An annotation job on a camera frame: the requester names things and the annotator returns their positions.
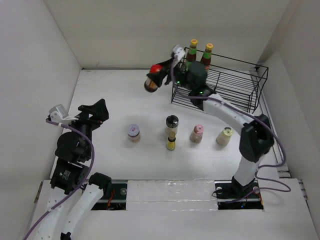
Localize black cap spice shaker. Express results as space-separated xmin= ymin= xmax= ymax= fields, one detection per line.
xmin=165 ymin=115 xmax=179 ymax=135

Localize white lid glass jar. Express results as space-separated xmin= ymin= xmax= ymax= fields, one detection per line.
xmin=127 ymin=124 xmax=141 ymax=143

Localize red lid dark sauce jar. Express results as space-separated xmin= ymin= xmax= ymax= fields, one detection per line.
xmin=144 ymin=64 xmax=163 ymax=93

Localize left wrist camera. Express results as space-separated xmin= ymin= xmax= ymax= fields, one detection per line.
xmin=48 ymin=104 xmax=69 ymax=123

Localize green label sauce bottle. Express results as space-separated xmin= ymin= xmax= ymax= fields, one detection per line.
xmin=185 ymin=39 xmax=198 ymax=70
xmin=200 ymin=43 xmax=214 ymax=72

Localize pink cap spice jar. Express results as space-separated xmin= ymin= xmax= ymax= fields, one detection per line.
xmin=189 ymin=124 xmax=204 ymax=144

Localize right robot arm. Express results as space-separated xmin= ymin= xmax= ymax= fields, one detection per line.
xmin=144 ymin=59 xmax=275 ymax=199

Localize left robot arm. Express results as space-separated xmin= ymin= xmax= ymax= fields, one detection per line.
xmin=31 ymin=98 xmax=112 ymax=240

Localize small yellow label bottle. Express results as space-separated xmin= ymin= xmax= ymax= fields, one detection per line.
xmin=166 ymin=131 xmax=176 ymax=151

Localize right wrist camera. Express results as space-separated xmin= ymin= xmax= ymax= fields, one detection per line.
xmin=171 ymin=45 xmax=186 ymax=62

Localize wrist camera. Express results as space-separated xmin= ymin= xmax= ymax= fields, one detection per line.
xmin=48 ymin=104 xmax=69 ymax=123
xmin=171 ymin=45 xmax=186 ymax=62

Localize yellow cap spice jar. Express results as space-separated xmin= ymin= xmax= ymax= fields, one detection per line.
xmin=216 ymin=126 xmax=233 ymax=147

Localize black wire rack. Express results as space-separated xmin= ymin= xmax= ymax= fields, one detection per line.
xmin=170 ymin=47 xmax=269 ymax=118

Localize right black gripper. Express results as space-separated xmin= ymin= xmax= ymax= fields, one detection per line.
xmin=146 ymin=58 xmax=195 ymax=92

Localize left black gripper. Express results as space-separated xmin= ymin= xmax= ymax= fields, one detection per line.
xmin=64 ymin=98 xmax=109 ymax=159

